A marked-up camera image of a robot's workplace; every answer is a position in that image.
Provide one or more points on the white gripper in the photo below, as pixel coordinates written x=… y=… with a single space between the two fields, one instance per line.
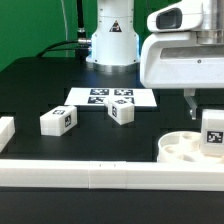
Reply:
x=177 y=61

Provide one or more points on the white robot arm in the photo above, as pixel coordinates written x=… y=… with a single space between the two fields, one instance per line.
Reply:
x=115 y=46

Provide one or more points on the white paper marker sheet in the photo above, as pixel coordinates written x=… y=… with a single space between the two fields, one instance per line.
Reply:
x=96 y=96

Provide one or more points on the white U-shaped fence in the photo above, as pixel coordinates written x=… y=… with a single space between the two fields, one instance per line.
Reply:
x=111 y=175

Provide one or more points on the black cable upright connector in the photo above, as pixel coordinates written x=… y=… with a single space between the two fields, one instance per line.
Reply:
x=81 y=33

